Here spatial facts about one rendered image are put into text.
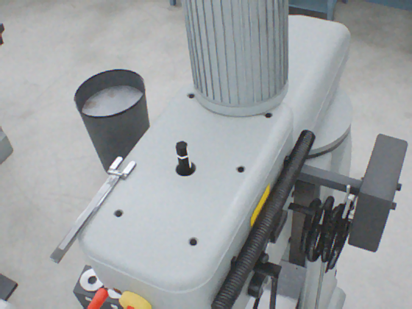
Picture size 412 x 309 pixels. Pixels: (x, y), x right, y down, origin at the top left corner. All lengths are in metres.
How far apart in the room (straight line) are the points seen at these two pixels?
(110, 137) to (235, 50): 2.35
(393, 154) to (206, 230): 0.54
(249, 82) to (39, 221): 2.70
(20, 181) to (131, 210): 2.97
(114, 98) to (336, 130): 2.15
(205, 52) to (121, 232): 0.35
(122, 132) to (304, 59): 1.97
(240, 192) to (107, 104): 2.52
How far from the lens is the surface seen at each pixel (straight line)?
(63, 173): 3.71
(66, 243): 0.85
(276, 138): 0.96
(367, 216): 1.15
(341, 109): 1.53
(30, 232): 3.46
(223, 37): 0.88
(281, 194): 0.97
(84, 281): 1.76
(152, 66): 4.44
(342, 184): 1.22
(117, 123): 3.11
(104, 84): 3.47
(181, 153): 0.87
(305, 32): 1.48
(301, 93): 1.26
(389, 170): 1.15
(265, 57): 0.93
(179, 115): 1.01
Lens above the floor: 2.56
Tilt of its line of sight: 46 degrees down
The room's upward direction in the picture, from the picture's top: 8 degrees counter-clockwise
